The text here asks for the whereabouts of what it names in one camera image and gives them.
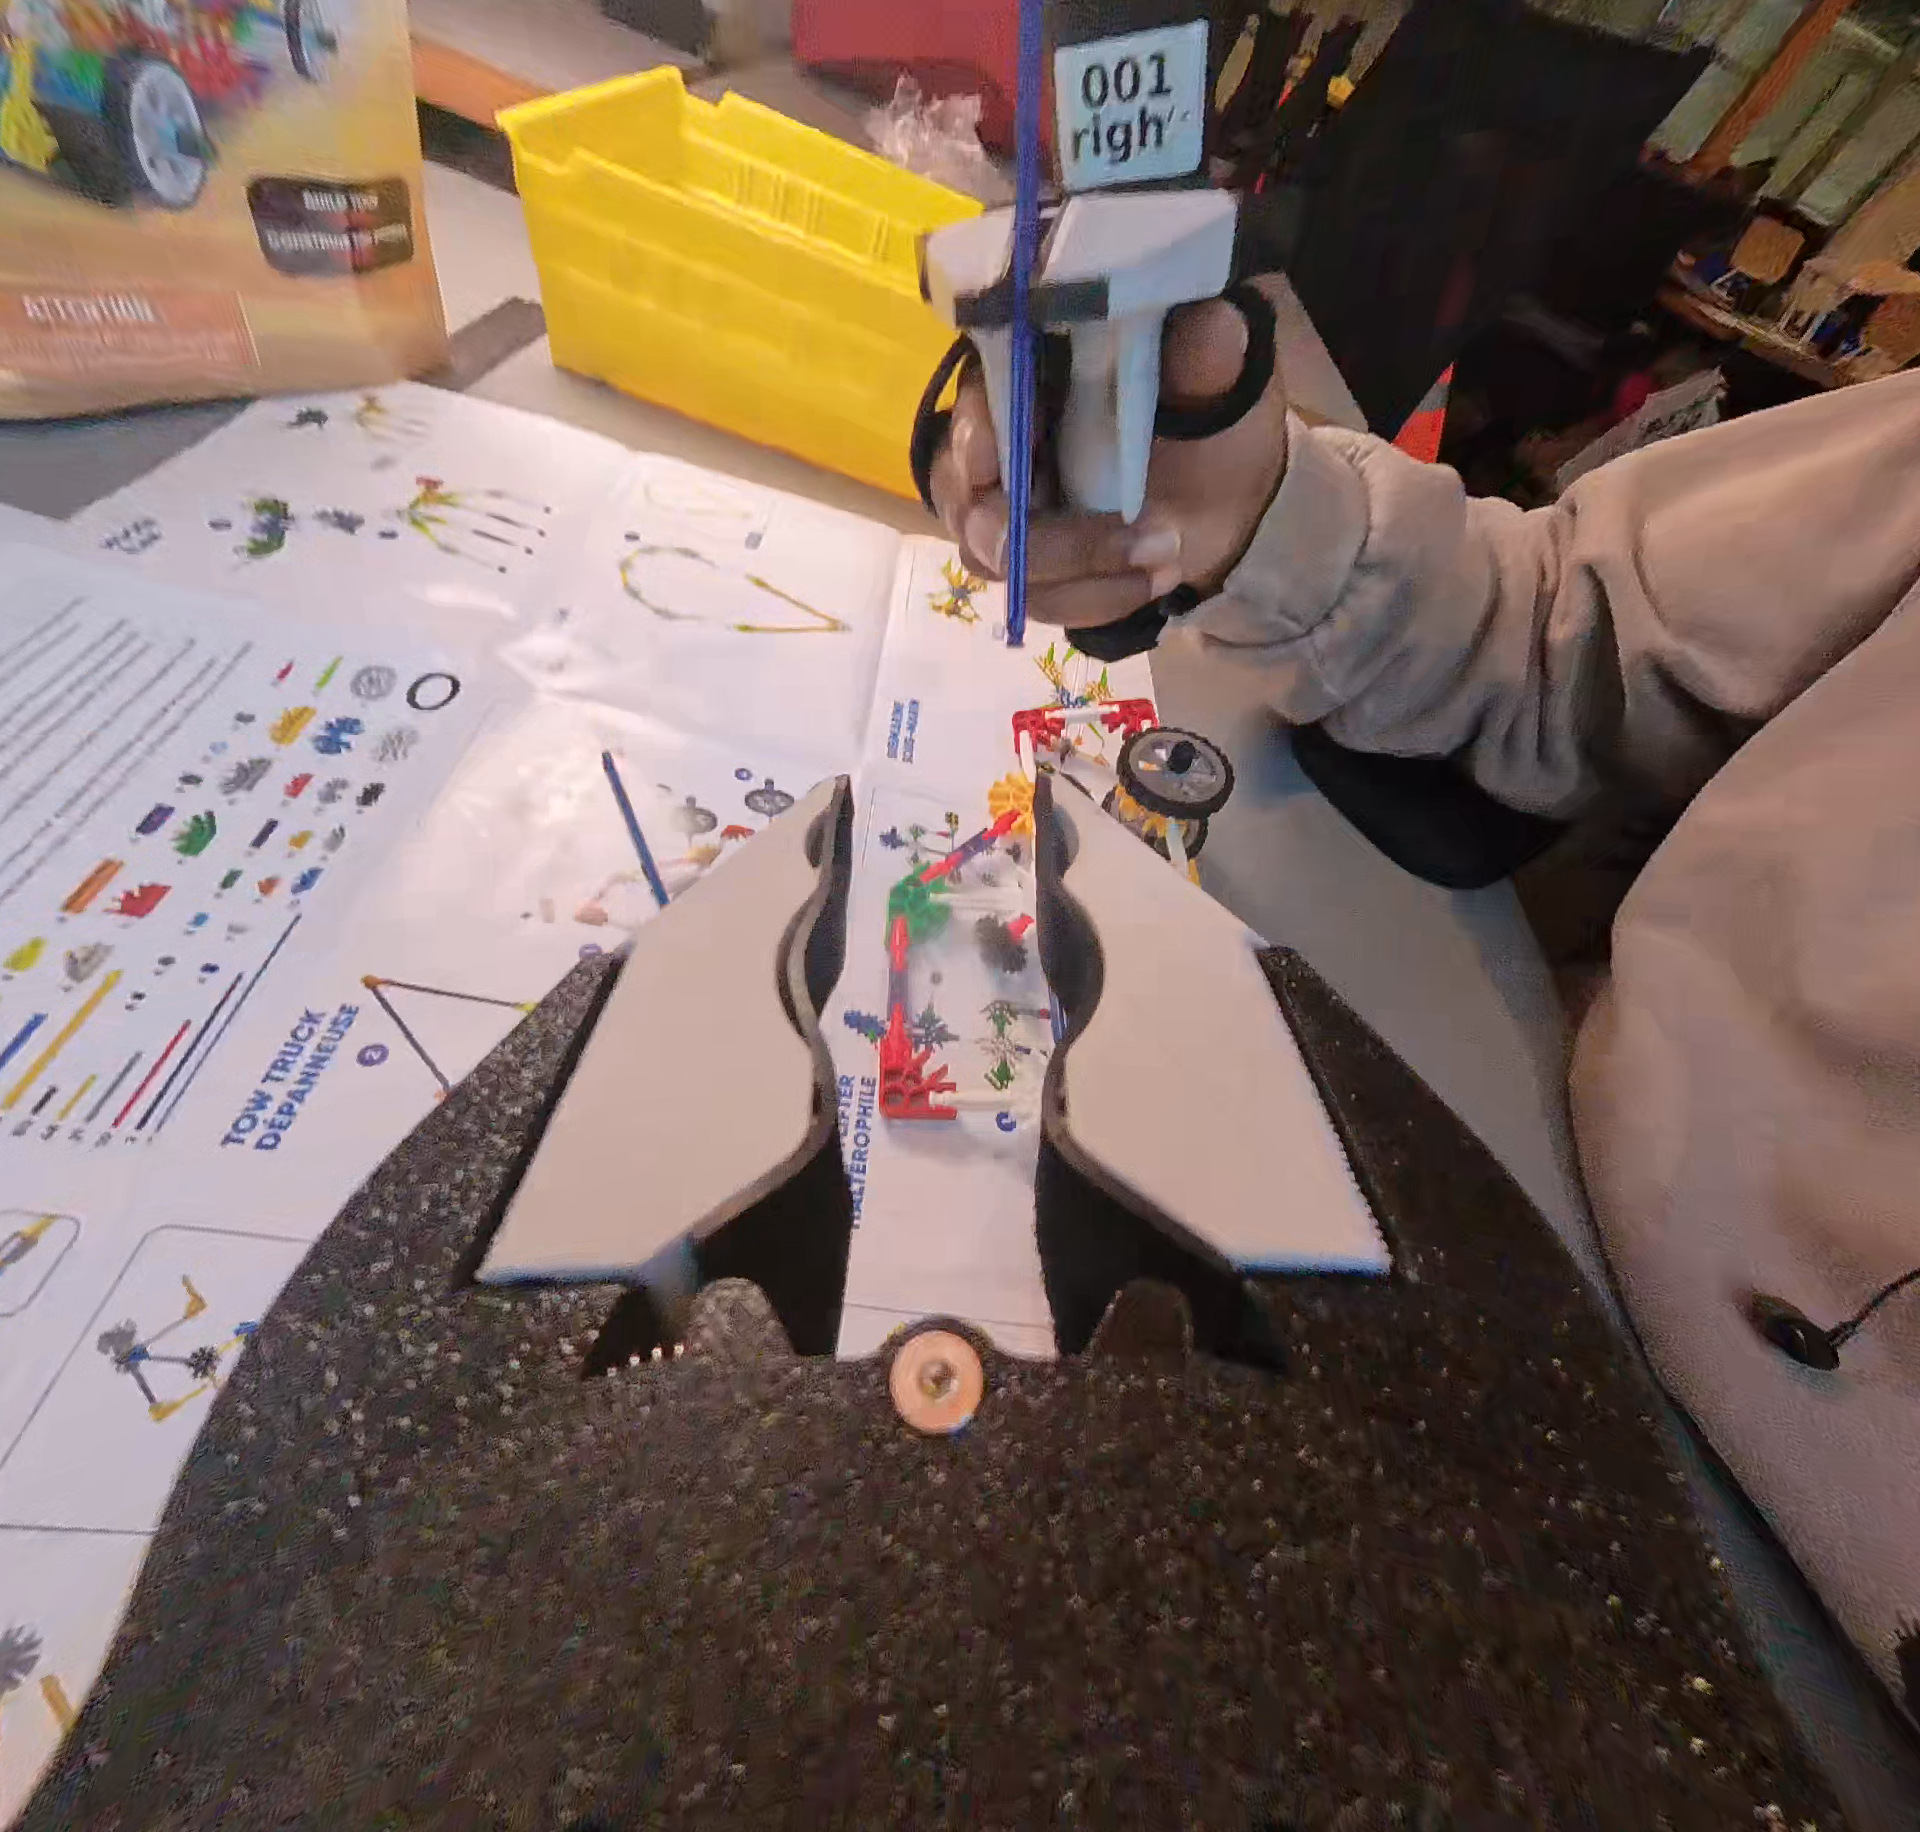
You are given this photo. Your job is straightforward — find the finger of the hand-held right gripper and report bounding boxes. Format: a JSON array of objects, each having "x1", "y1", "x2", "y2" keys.
[
  {"x1": 1033, "y1": 188, "x2": 1238, "y2": 319},
  {"x1": 917, "y1": 204, "x2": 1037, "y2": 319}
]

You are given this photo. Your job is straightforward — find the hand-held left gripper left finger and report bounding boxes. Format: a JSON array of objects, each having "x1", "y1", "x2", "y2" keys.
[{"x1": 478, "y1": 774, "x2": 855, "y2": 1353}]

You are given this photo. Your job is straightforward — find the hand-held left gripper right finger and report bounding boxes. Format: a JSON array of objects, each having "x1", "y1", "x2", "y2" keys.
[{"x1": 1033, "y1": 774, "x2": 1399, "y2": 1353}]

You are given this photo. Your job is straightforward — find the blue toy rod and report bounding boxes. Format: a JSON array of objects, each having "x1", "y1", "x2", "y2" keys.
[
  {"x1": 1000, "y1": 0, "x2": 1051, "y2": 649},
  {"x1": 597, "y1": 755, "x2": 676, "y2": 913}
]

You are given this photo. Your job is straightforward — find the yellow plastic bin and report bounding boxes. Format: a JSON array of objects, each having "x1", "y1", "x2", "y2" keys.
[{"x1": 496, "y1": 68, "x2": 1008, "y2": 503}]

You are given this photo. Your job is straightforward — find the colourful construction toy model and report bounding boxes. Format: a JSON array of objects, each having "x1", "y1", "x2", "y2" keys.
[{"x1": 847, "y1": 695, "x2": 1238, "y2": 1132}]

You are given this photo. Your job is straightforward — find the person's right forearm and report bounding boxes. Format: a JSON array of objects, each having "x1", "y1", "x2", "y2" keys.
[{"x1": 1202, "y1": 362, "x2": 1920, "y2": 830}]

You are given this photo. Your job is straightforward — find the red box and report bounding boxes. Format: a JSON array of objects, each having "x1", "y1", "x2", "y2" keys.
[{"x1": 784, "y1": 0, "x2": 1044, "y2": 147}]

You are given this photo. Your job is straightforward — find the orange traffic cone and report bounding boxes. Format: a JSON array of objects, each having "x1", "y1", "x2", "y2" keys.
[{"x1": 1385, "y1": 362, "x2": 1457, "y2": 469}]

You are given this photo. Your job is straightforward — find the black rounded object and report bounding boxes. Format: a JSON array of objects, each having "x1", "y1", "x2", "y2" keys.
[{"x1": 1276, "y1": 708, "x2": 1576, "y2": 885}]

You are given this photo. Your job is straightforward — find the white instruction sheet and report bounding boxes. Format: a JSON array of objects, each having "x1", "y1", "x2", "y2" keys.
[{"x1": 0, "y1": 381, "x2": 1202, "y2": 1832}]

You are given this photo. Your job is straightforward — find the toy packaging bag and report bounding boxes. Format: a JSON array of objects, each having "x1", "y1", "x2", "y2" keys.
[{"x1": 0, "y1": 0, "x2": 455, "y2": 419}]

